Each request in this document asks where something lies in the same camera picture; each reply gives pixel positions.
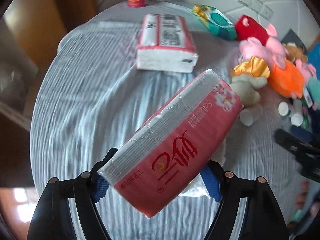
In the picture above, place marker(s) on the red tissue pack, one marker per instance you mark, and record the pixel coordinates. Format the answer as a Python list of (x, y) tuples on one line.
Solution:
[(175, 150), (165, 37)]

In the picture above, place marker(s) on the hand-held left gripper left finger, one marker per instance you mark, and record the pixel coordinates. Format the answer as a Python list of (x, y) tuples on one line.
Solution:
[(100, 188)]

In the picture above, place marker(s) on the orange dress pig plush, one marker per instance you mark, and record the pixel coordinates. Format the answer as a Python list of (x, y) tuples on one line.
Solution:
[(287, 77)]

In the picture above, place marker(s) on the teal wet wipes pack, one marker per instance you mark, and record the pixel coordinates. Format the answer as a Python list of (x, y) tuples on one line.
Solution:
[(217, 21)]

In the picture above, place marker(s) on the black safe box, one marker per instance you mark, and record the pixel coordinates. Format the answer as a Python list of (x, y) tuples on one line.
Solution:
[(291, 37)]

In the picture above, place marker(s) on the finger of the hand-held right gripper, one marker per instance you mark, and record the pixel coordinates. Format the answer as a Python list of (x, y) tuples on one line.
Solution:
[(301, 133), (287, 140)]

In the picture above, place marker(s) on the white wall socket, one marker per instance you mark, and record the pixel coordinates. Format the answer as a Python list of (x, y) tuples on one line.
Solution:
[(255, 3)]

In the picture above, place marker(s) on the red dress pig plush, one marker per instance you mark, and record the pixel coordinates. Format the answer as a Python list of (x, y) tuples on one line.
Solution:
[(250, 28)]

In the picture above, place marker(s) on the golden dress plush doll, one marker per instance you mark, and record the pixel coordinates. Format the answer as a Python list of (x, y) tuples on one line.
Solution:
[(252, 67)]

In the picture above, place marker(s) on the blue plastic storage crate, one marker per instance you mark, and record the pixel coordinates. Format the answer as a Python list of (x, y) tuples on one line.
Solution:
[(315, 60)]

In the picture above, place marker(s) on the brown teddy bear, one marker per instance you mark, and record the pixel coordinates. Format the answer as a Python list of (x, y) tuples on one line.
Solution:
[(293, 51)]

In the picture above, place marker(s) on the teal pink plush toy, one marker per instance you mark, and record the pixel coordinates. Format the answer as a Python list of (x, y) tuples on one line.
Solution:
[(312, 85)]

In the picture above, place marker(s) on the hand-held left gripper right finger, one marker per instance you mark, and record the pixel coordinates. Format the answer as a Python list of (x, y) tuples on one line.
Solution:
[(212, 182)]

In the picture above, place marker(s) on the white plastic bottle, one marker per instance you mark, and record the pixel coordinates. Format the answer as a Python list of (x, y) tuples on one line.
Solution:
[(283, 108), (297, 119), (248, 116)]

